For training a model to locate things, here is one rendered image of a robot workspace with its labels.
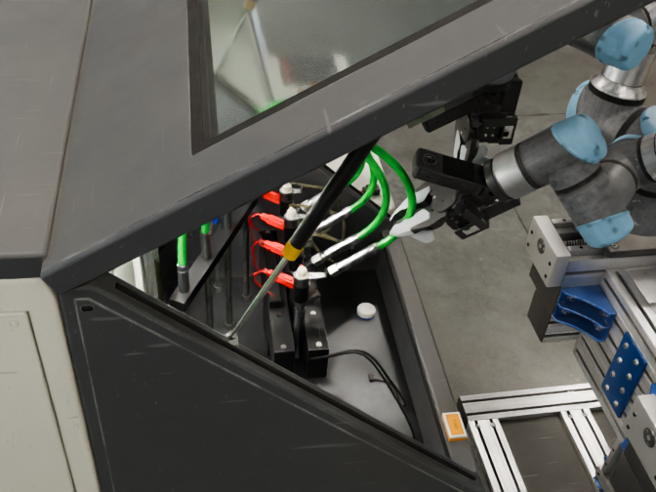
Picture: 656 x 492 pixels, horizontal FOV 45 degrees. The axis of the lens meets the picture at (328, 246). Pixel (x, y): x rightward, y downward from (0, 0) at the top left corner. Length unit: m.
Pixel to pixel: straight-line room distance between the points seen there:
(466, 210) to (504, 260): 1.97
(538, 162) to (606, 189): 0.11
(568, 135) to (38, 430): 0.81
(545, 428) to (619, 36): 1.40
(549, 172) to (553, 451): 1.31
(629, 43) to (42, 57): 0.84
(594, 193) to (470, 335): 1.73
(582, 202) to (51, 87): 0.75
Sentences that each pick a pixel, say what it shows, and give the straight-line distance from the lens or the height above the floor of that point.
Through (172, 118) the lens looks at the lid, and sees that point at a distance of 0.91.
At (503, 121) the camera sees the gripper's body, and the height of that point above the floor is 1.36.
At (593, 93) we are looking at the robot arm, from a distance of 1.72.
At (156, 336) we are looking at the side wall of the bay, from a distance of 0.93.
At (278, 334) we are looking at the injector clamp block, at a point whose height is 0.98.
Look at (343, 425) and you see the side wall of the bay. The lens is 1.10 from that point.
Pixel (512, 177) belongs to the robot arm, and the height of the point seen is 1.38.
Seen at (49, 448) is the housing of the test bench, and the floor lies 1.17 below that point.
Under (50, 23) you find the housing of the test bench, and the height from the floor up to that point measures 1.50.
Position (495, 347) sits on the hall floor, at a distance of 2.86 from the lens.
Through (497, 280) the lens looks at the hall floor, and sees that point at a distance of 3.11.
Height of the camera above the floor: 2.05
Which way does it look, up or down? 41 degrees down
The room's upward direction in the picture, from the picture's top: 5 degrees clockwise
